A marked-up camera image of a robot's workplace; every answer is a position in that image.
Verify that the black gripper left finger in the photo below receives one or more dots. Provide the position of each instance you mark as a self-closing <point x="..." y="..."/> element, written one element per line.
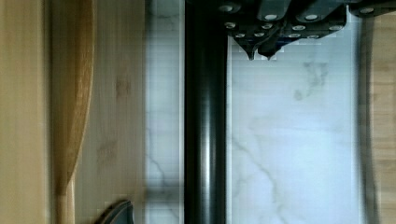
<point x="255" y="25"/>

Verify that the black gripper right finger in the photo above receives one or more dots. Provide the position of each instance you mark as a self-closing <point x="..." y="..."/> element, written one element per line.
<point x="296" y="19"/>

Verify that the wooden drawer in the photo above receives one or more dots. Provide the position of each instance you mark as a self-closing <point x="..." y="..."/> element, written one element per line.
<point x="111" y="161"/>

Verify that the wooden cutting board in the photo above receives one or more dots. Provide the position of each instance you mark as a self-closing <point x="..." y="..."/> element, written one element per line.
<point x="377" y="116"/>

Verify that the wooden spatula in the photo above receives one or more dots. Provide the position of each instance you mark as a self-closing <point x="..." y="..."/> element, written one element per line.
<point x="72" y="53"/>

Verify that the black drawer handle bar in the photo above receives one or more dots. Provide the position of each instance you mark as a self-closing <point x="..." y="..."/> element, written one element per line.
<point x="204" y="114"/>

